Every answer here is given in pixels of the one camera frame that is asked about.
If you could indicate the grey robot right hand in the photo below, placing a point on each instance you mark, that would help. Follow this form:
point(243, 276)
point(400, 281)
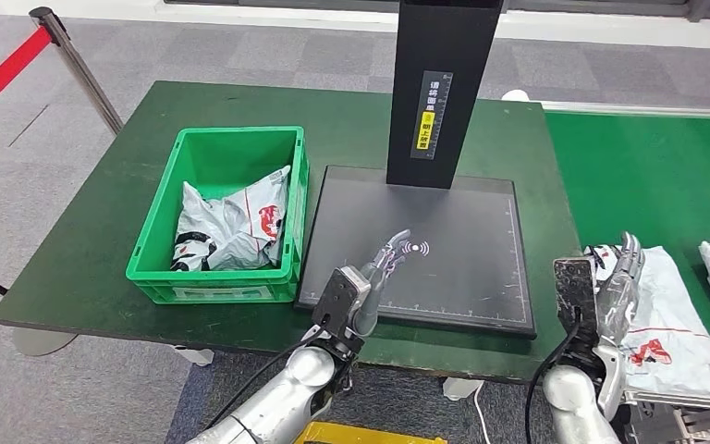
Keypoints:
point(615, 306)

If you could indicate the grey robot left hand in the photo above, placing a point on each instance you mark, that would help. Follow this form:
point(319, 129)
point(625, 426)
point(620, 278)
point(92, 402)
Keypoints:
point(374, 288)

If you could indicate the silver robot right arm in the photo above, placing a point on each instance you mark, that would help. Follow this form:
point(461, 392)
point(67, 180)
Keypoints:
point(575, 398)

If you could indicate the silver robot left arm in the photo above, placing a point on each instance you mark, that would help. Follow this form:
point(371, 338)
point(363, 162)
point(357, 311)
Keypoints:
point(287, 392)

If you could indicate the green conveyor belt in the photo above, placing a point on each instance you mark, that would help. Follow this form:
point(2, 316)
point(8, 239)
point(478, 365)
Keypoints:
point(637, 178)

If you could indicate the white conveyor roller end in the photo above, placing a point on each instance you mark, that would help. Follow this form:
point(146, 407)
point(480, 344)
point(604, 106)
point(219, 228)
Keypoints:
point(515, 96)

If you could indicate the red barrier belt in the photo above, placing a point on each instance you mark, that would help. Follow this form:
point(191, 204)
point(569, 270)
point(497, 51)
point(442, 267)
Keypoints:
point(3, 76)

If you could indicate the white table foot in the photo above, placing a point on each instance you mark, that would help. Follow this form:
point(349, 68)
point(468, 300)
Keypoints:
point(196, 356)
point(461, 390)

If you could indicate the white crate label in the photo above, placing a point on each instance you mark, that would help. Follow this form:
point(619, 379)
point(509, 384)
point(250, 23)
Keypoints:
point(220, 293)

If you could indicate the ruler label with yellow patch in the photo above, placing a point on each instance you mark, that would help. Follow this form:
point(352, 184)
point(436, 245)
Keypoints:
point(431, 115)

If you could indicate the green plastic crate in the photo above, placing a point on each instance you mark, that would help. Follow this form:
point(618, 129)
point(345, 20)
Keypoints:
point(232, 147)

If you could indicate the black scanner column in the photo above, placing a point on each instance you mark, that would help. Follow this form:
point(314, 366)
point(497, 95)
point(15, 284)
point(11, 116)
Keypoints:
point(477, 61)

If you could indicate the grey round floor plate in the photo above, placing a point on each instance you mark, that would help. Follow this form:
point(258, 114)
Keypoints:
point(41, 343)

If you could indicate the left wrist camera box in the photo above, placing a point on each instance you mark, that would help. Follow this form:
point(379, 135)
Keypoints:
point(340, 300)

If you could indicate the black scanner base plate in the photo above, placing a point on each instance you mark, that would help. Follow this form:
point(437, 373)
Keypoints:
point(453, 288)

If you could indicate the aluminium conveyor frame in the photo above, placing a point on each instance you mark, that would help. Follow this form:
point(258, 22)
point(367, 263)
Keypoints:
point(686, 423)

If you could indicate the silver conveyor edge rail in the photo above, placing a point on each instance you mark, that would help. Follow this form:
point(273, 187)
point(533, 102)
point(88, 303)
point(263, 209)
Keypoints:
point(637, 110)

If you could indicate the silver stanchion post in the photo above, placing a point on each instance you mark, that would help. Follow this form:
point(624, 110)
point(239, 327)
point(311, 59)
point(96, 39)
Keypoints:
point(82, 76)

